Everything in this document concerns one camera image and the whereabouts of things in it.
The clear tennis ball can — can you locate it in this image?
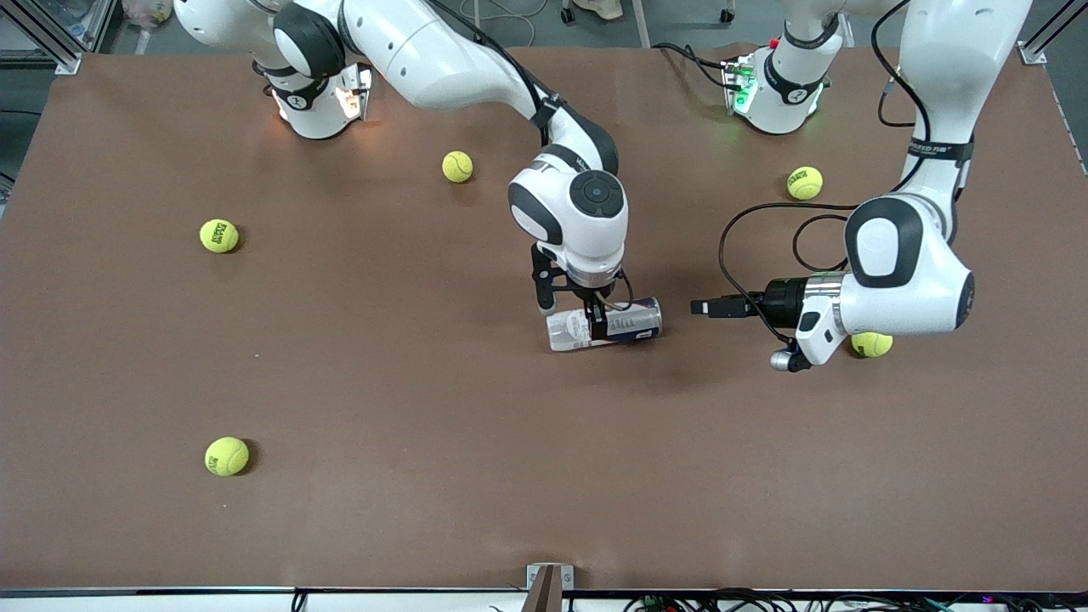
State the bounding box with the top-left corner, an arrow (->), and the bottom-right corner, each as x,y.
546,297 -> 663,353

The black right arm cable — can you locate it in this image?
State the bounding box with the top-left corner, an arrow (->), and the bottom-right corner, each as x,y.
421,0 -> 566,128

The grey metal edge bracket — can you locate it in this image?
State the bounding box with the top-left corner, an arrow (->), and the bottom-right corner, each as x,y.
525,563 -> 575,612

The rolling chair base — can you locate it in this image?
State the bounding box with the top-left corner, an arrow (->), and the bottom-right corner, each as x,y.
559,0 -> 736,48

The aluminium corner profile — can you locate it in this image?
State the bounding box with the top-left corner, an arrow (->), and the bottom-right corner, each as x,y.
1018,0 -> 1088,65

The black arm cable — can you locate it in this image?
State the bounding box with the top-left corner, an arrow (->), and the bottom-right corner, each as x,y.
718,0 -> 932,349
421,0 -> 566,128

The clear plastic bag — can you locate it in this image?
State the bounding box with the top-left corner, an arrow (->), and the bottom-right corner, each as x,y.
122,0 -> 175,28

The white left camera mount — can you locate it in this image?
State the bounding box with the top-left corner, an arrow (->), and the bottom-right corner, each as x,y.
795,310 -> 840,368

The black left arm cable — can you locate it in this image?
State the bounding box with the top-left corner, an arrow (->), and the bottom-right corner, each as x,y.
718,0 -> 932,349

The tangled black cable bundle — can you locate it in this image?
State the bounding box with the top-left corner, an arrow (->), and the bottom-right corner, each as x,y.
623,586 -> 1088,612

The aluminium frame profile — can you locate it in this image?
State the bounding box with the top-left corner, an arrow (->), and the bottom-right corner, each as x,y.
0,0 -> 117,76

